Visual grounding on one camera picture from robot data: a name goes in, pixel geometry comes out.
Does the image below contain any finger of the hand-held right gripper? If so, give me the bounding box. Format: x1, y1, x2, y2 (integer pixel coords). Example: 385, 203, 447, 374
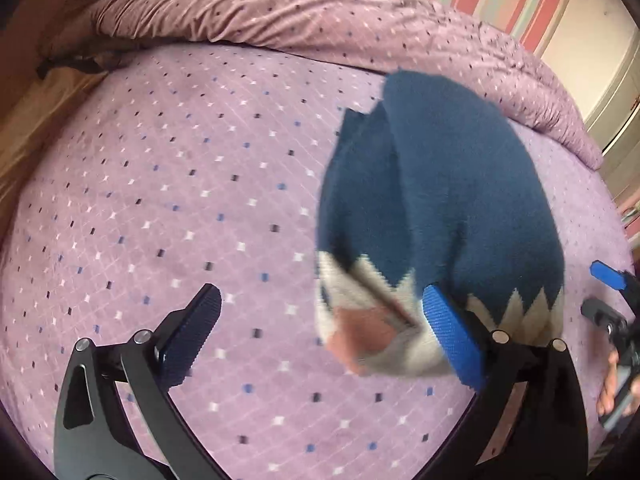
581, 297, 632, 342
590, 260, 640, 295

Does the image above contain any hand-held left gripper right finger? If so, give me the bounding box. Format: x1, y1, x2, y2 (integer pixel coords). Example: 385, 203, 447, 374
422, 284, 589, 480

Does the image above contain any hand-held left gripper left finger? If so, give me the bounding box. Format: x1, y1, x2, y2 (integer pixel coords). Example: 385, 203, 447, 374
52, 282, 223, 480

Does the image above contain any navy argyle knit sweater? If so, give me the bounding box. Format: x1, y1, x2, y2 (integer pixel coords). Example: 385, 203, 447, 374
315, 70, 567, 377

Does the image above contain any person's right hand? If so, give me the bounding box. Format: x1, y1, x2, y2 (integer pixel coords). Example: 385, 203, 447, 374
597, 350, 627, 417

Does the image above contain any purple dotted bed sheet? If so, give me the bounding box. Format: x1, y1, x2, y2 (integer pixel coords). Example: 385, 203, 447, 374
0, 42, 637, 480

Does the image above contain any white wardrobe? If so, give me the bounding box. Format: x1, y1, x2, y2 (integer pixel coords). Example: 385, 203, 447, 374
582, 35, 640, 201

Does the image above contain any brown cloth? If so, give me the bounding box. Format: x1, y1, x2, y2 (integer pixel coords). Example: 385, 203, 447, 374
0, 55, 112, 241

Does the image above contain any purple dotted duvet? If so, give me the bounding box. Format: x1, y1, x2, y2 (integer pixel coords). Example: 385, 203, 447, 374
40, 0, 605, 171

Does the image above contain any black strap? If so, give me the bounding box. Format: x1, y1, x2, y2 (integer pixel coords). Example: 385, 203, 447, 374
37, 52, 109, 79

